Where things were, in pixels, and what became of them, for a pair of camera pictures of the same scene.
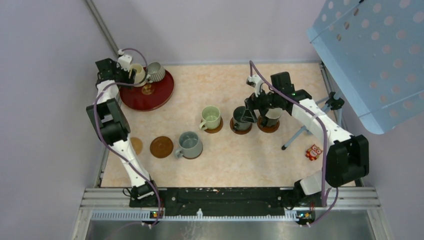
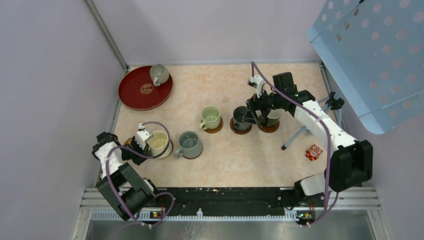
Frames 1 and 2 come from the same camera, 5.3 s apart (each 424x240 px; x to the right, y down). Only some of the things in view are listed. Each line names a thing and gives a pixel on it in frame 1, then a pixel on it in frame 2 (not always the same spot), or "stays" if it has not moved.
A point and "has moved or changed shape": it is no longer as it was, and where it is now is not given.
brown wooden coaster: (192, 158) stays
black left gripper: (125, 72) → (145, 152)
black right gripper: (254, 103) stays
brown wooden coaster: (240, 132) stays
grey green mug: (190, 146) stays
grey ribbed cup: (156, 71) has moved or changed shape
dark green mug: (238, 124) stays
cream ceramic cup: (139, 75) → (158, 142)
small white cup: (273, 116) stays
